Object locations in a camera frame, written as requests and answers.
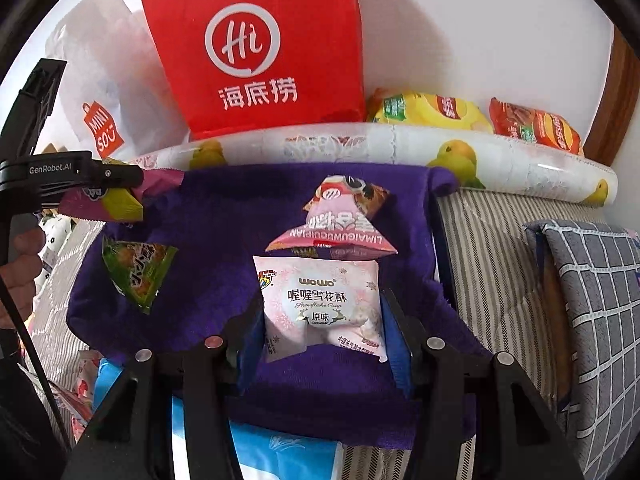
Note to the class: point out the person's left forearm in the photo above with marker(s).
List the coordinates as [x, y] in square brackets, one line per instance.
[15, 435]

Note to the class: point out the pale pink pastry packet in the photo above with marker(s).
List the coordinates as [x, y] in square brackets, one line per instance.
[320, 305]

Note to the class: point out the yellow chips bag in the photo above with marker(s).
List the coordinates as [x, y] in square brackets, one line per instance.
[440, 110]

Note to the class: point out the pink strawberry snack packet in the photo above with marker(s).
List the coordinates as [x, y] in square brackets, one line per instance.
[80, 390]

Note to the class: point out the red paper bag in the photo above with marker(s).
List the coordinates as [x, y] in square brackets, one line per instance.
[300, 35]

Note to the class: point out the pink cartoon snack packet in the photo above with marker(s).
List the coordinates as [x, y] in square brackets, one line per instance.
[335, 230]

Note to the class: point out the person's left hand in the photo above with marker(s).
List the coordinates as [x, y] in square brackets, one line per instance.
[22, 285]

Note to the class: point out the white plastic bag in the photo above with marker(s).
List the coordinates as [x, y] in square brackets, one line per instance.
[130, 85]

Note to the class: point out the brown wooden door frame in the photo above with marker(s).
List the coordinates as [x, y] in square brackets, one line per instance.
[615, 110]

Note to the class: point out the red orange chips bag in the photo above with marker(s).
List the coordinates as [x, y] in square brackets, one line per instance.
[540, 127]

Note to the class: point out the white black flower pillow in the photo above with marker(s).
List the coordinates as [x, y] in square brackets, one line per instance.
[55, 232]

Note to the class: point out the pear print paper roll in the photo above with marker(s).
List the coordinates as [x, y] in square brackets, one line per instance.
[400, 150]

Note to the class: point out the large pink yellow snack packet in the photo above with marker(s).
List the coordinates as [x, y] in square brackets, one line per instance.
[115, 207]

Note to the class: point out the blue wet wipes pack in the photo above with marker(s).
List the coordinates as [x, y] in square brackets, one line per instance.
[280, 455]

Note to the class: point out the grey checked folded cloth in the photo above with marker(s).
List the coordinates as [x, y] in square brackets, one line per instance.
[600, 310]

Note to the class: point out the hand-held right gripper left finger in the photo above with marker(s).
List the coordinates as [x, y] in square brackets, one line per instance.
[247, 355]

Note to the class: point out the green snack packet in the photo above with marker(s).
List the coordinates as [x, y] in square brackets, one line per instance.
[135, 270]

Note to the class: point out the purple towel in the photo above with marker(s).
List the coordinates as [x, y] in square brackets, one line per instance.
[225, 220]

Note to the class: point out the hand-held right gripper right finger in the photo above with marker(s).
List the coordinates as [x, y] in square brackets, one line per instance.
[397, 355]

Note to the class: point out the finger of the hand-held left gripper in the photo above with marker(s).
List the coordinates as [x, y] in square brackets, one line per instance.
[120, 176]

